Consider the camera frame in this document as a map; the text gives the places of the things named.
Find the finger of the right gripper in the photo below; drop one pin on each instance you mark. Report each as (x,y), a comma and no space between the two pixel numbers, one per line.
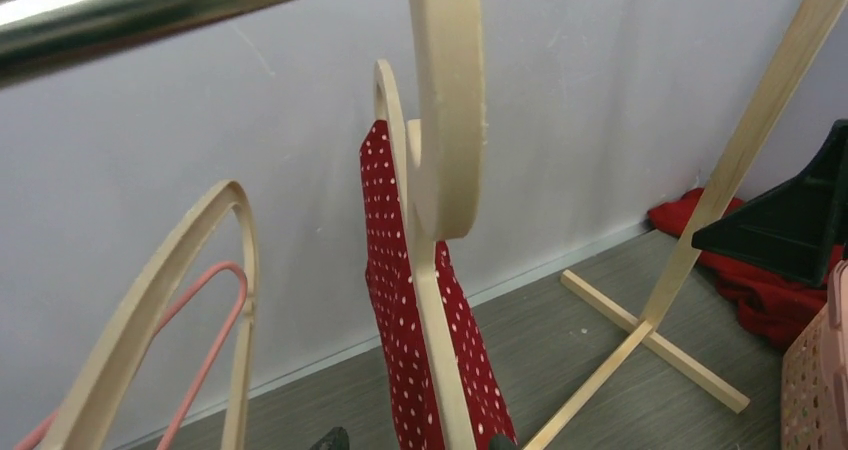
(792,229)

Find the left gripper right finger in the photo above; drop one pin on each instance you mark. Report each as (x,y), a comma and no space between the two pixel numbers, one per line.
(501,442)

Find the beige hanger of red skirt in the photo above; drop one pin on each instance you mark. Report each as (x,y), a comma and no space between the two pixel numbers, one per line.
(438,167)

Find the pink wire hanger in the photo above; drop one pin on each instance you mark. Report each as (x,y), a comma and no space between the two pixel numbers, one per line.
(52,314)

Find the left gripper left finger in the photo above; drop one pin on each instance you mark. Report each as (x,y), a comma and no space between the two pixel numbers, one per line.
(335,439)

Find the red cloth pile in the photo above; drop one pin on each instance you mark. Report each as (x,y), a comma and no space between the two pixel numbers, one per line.
(768,305)

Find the beige hanger of pink skirt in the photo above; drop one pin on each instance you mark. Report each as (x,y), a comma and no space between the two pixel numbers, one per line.
(85,416)

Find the pink laundry basket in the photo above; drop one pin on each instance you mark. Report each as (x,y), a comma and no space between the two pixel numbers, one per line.
(814,376)

